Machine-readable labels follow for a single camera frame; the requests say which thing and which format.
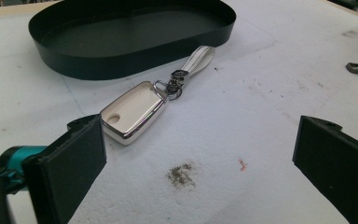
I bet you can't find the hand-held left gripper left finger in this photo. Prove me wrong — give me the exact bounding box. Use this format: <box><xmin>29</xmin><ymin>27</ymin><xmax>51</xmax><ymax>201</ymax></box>
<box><xmin>21</xmin><ymin>113</ymin><xmax>108</xmax><ymax>224</ymax></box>

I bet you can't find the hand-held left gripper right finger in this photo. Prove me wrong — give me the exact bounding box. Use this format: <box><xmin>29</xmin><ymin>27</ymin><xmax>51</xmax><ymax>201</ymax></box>
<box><xmin>292</xmin><ymin>115</ymin><xmax>358</xmax><ymax>224</ymax></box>

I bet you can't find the white car key case keychain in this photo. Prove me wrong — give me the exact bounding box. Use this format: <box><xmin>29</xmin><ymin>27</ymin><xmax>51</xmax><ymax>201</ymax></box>
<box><xmin>100</xmin><ymin>45</ymin><xmax>216</xmax><ymax>147</ymax></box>

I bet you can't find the black oval tray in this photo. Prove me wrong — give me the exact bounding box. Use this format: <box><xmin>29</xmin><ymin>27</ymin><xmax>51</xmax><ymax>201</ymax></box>
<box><xmin>28</xmin><ymin>0</ymin><xmax>237</xmax><ymax>81</ymax></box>

